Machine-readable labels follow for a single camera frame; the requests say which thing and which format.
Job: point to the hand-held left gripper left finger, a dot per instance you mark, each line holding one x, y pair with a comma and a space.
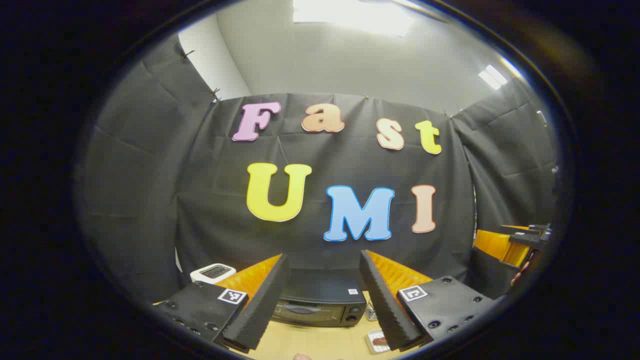
267, 300

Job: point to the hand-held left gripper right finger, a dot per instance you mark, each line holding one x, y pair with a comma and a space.
382, 300

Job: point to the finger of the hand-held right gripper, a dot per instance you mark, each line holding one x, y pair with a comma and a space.
497, 245

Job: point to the brown meat piece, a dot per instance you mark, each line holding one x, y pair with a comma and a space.
380, 341

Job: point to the black electric oven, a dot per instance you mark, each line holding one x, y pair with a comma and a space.
320, 290

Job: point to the small metal basket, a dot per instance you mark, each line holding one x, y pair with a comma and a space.
370, 312

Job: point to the white rectangular tray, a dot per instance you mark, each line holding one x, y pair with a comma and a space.
372, 348

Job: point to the white toaster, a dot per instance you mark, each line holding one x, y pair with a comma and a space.
212, 273

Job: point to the black backdrop cloth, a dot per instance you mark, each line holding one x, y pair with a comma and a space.
325, 165

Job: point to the small ceiling light panel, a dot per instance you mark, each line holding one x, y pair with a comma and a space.
492, 76

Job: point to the large ceiling light panel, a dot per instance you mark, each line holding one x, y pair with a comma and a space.
352, 15

